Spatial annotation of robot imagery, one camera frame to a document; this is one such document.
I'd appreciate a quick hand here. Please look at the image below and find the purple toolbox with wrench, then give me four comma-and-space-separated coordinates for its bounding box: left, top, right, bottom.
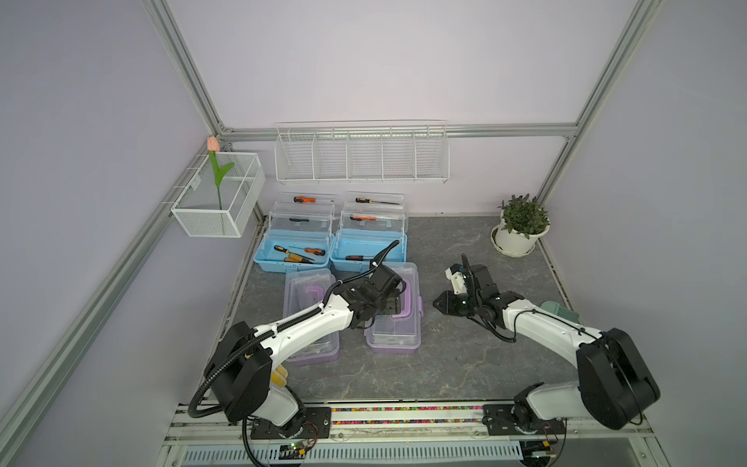
365, 263, 423, 354

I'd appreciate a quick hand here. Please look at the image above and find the purple toolbox with ratchet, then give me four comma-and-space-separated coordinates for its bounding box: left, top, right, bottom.
282, 267, 342, 367

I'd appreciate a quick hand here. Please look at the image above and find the light blue toolbox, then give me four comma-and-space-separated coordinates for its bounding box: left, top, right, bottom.
331, 192, 409, 272
254, 193, 336, 274

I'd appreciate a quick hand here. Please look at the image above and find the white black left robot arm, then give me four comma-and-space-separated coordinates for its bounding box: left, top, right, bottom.
187, 239, 406, 431

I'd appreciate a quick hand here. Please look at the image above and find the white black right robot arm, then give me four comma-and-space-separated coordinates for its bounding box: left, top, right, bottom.
433, 259, 661, 434

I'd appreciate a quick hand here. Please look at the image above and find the green dustpan brush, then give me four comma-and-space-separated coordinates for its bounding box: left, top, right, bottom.
540, 301, 581, 324

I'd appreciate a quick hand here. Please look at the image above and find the white potted green plant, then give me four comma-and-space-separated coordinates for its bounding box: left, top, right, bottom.
490, 194, 551, 258

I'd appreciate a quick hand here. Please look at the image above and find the yellow black screwdriver in lid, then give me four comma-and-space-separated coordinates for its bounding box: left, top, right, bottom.
354, 197, 402, 205

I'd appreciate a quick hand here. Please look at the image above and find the orange screwdriver in lid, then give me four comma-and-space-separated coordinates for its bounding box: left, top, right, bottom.
293, 196, 335, 204

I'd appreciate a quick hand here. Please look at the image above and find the yellow work glove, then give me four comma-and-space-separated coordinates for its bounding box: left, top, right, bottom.
270, 365, 289, 387

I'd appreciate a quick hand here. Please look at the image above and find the pink artificial tulip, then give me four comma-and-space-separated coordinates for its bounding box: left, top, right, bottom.
206, 136, 235, 209

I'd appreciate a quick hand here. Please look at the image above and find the orange handled screwdriver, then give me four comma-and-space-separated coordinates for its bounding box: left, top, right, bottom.
292, 246, 327, 257

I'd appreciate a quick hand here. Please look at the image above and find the yellow handled screwdriver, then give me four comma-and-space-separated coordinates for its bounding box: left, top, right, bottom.
274, 245, 314, 264

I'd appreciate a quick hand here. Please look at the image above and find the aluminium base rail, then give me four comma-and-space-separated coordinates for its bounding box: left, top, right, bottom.
156, 400, 669, 466

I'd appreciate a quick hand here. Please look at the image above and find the white wire wall shelf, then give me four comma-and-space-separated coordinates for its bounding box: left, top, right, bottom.
274, 120, 451, 184

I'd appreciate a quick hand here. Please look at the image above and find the white mesh wall basket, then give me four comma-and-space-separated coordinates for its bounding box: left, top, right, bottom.
171, 152, 266, 239

